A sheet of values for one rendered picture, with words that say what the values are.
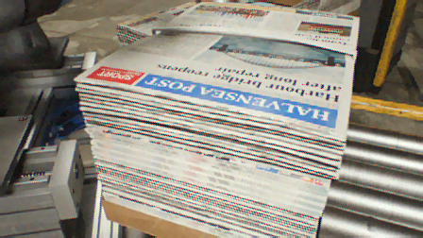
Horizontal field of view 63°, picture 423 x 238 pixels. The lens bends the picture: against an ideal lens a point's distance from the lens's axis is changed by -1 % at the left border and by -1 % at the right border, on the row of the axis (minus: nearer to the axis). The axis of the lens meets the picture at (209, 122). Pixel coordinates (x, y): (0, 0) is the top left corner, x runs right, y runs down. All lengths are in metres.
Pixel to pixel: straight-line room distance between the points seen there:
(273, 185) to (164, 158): 0.12
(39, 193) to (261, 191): 0.44
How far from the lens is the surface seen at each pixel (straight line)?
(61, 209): 0.71
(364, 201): 0.61
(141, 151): 0.41
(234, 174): 0.37
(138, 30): 1.19
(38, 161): 0.76
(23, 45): 1.09
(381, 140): 0.77
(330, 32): 0.54
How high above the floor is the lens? 1.19
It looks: 33 degrees down
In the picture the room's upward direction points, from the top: straight up
